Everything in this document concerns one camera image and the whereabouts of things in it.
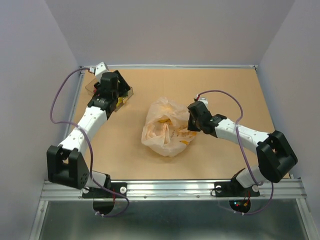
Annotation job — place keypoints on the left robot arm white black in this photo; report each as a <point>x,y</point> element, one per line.
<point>65,162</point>

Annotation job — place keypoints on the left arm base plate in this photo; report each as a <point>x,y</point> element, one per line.
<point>98,193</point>

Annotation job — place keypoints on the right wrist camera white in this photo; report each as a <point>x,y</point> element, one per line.
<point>201,99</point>

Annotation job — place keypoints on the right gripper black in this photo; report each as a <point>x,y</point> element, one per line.
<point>190,126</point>

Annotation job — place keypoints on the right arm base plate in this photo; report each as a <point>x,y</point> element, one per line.
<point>240,201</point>

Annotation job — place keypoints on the aluminium front rail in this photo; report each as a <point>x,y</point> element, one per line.
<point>167,190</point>

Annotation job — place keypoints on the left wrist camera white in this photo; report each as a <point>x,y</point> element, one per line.
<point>99,70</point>

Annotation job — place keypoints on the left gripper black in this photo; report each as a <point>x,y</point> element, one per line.
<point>97,86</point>

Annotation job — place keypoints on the clear plastic container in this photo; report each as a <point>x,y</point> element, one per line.
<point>91,90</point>

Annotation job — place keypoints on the translucent plastic bag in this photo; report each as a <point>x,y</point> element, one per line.
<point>166,128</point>

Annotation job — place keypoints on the yellow pear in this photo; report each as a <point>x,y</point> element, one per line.
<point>122,100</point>

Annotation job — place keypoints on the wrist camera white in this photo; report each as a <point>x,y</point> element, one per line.
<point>201,99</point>
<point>99,70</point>

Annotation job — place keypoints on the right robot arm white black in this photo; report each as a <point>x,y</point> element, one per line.
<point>274,154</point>

